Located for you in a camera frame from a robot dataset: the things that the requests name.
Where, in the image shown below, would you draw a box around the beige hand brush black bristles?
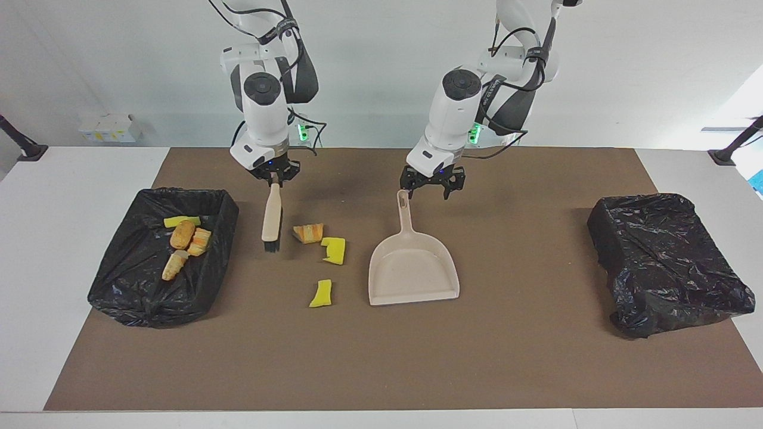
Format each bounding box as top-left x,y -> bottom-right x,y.
261,182 -> 283,254

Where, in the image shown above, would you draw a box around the orange striped croissant piece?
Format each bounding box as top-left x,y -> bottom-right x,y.
292,223 -> 325,245

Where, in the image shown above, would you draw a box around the notched yellow sponge piece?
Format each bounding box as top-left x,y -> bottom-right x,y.
321,237 -> 346,266

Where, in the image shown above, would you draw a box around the beige plastic dustpan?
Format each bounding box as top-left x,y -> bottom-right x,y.
368,189 -> 460,306

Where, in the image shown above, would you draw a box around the pale flaky pastry piece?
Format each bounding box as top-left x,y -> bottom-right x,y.
162,250 -> 190,282
188,228 -> 212,257

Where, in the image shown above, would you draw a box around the brown bread bun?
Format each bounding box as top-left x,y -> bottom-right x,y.
170,220 -> 197,250

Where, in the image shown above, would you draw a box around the small yellow sponge piece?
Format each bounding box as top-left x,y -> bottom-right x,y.
309,279 -> 333,308

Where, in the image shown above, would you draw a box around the black bag lined bin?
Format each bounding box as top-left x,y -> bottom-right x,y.
88,188 -> 240,329
587,192 -> 756,340

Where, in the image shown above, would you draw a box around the brown table mat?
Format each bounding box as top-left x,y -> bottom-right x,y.
44,147 -> 763,412

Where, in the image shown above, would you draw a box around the white cardboard boxes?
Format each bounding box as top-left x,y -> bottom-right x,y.
79,113 -> 142,144

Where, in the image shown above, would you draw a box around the black clamp stand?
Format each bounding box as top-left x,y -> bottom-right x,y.
708,116 -> 763,166
0,115 -> 48,161

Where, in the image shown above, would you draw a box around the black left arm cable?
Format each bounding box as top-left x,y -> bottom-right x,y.
462,24 -> 558,160

